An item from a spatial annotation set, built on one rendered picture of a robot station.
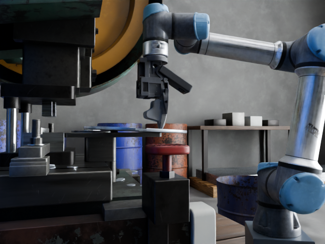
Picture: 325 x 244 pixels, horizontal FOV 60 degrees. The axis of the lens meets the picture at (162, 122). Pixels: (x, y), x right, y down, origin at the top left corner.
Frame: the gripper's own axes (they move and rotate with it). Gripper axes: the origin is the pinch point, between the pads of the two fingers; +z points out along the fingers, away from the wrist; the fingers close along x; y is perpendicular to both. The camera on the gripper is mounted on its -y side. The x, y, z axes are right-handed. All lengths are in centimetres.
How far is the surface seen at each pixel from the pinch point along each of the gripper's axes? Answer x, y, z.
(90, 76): 4.9, 20.9, -12.9
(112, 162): 5.0, 15.0, 9.4
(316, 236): -92, -147, 80
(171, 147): 36.0, 9.1, 3.9
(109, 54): -33.0, 12.1, -29.0
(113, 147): 4.9, 14.7, 5.6
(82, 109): -330, 18, -29
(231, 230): -31, -41, 45
